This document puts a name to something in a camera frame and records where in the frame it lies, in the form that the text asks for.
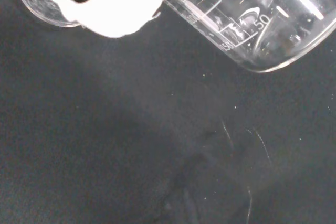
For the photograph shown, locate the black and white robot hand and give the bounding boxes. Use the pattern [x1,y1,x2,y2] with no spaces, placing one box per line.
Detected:
[41,0,174,39]

